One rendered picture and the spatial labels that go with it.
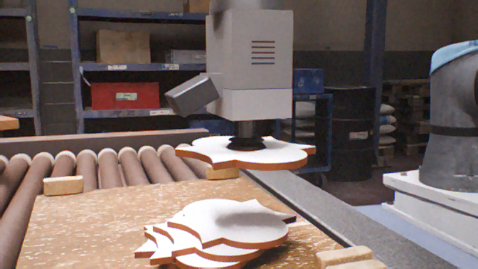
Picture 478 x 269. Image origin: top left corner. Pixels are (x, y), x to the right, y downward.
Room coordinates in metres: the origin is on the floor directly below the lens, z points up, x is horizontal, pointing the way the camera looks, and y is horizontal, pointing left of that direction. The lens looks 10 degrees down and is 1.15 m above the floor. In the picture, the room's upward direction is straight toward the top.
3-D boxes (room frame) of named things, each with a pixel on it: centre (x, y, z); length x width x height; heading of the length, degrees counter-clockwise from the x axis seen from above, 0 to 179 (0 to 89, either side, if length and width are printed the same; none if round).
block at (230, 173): (0.78, 0.03, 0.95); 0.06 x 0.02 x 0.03; 110
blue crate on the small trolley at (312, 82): (3.92, -0.44, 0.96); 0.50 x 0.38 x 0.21; 33
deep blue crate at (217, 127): (4.87, 0.35, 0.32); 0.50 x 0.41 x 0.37; 104
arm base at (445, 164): (0.73, -0.38, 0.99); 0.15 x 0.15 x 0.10
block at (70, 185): (0.68, 0.28, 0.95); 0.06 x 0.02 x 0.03; 110
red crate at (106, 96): (4.58, 1.20, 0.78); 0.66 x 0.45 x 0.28; 108
